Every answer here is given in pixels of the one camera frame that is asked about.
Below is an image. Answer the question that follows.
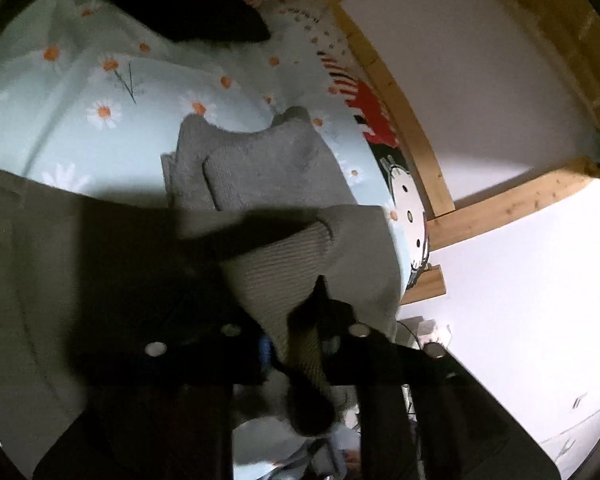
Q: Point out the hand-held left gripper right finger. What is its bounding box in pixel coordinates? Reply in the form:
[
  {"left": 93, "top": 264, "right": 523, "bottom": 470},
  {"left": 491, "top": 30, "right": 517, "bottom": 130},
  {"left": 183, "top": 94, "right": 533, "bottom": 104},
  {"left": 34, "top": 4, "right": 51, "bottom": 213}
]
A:
[{"left": 300, "top": 275, "right": 565, "bottom": 480}]

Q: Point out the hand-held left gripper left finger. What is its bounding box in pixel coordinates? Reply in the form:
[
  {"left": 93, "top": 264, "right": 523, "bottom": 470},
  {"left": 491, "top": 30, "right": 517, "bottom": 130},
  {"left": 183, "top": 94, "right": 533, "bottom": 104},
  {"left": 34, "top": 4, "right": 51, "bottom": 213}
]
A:
[{"left": 34, "top": 319, "right": 273, "bottom": 480}]

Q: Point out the grey knit sweater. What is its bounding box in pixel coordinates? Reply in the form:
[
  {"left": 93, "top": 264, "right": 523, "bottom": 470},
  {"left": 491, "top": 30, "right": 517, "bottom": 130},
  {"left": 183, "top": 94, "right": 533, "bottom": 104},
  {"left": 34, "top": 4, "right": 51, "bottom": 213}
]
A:
[{"left": 0, "top": 106, "right": 405, "bottom": 480}]

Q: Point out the cartoon printed blanket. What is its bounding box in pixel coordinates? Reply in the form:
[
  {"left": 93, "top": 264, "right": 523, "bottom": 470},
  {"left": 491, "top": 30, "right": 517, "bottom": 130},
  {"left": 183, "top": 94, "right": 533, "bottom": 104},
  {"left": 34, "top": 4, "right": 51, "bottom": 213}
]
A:
[{"left": 280, "top": 2, "right": 433, "bottom": 292}]

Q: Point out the daisy print bed sheet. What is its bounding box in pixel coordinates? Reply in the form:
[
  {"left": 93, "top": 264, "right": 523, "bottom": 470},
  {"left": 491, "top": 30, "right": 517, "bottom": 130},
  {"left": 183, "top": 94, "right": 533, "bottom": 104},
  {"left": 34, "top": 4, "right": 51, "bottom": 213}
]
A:
[{"left": 0, "top": 0, "right": 412, "bottom": 292}]

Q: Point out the black cloth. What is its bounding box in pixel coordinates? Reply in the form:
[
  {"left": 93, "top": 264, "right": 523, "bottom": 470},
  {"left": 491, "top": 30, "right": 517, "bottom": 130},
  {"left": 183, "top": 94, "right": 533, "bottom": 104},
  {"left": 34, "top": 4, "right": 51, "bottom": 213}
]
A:
[{"left": 89, "top": 0, "right": 272, "bottom": 45}]

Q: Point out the wooden bed frame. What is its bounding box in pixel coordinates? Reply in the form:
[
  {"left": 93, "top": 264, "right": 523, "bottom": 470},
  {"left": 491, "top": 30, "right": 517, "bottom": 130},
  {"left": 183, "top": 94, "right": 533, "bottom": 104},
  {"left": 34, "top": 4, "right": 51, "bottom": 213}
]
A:
[{"left": 314, "top": 0, "right": 600, "bottom": 307}]

